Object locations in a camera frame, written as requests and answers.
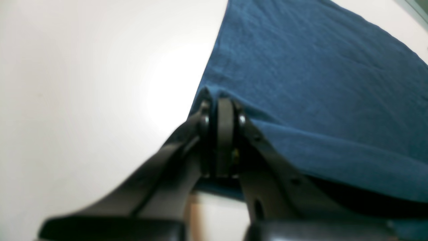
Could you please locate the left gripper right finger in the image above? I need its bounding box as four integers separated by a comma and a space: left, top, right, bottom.
214, 98, 396, 241

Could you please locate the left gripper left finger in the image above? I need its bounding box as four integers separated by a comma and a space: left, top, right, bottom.
38, 101, 211, 241

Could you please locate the dark blue T-shirt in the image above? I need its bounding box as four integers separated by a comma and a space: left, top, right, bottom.
189, 0, 428, 241

